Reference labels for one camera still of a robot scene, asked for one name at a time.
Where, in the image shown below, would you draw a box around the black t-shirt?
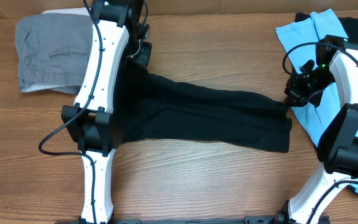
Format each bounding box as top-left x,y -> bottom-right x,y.
115,65 -> 292,153

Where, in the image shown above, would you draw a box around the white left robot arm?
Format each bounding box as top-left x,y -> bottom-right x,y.
62,1 -> 152,223

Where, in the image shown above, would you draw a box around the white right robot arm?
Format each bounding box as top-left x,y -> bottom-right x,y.
266,35 -> 358,223

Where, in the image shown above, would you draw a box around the light blue t-shirt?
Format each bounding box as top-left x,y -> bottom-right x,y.
275,8 -> 358,196

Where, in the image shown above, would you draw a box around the folded grey trousers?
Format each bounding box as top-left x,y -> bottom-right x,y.
15,13 -> 93,95

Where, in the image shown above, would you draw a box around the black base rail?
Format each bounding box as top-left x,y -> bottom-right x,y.
54,215 -> 331,224

